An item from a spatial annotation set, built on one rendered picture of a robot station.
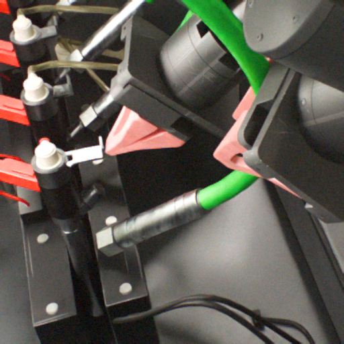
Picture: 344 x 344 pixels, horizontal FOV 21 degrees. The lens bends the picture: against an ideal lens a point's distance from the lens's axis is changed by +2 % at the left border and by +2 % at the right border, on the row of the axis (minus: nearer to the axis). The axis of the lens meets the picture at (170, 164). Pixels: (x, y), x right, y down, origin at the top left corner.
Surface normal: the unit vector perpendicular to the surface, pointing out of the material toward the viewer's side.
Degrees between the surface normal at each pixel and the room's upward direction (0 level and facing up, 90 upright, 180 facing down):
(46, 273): 0
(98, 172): 0
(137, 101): 90
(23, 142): 0
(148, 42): 45
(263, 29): 50
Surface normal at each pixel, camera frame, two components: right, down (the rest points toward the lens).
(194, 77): -0.34, 0.51
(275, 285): -0.13, -0.67
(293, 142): 0.50, -0.13
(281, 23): -0.84, -0.33
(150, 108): -0.04, 0.74
